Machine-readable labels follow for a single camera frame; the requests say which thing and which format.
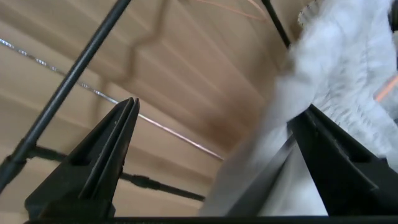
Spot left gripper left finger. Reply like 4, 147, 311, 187
24, 96, 141, 218

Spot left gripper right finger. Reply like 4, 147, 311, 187
285, 104, 398, 217

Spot pale grey shorts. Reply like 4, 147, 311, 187
198, 0, 398, 217

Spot black clothes rack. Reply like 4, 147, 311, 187
0, 0, 292, 202

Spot beige curtain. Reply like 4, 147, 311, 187
0, 0, 315, 218

